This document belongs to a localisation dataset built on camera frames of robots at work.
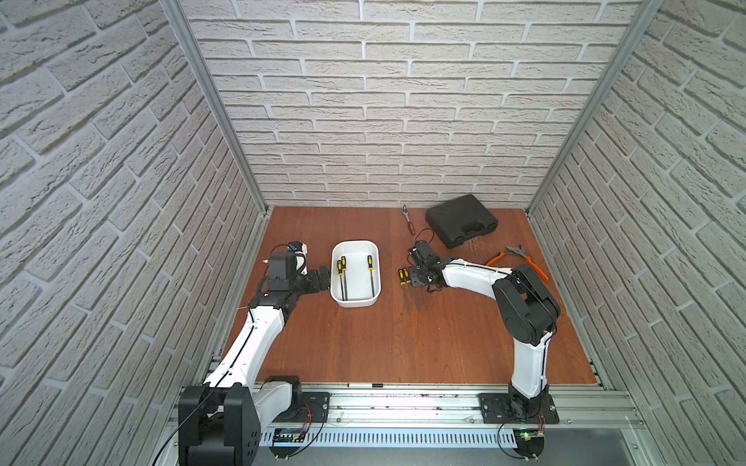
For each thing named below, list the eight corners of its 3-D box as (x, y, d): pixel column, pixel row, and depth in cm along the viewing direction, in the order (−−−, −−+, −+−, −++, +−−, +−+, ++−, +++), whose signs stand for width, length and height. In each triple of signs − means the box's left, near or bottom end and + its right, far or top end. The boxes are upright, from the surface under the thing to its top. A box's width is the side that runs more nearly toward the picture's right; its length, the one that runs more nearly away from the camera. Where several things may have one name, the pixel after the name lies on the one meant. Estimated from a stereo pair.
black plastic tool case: (449, 251, 108) (452, 242, 103) (422, 218, 119) (423, 208, 114) (496, 230, 115) (500, 221, 110) (466, 200, 125) (469, 191, 121)
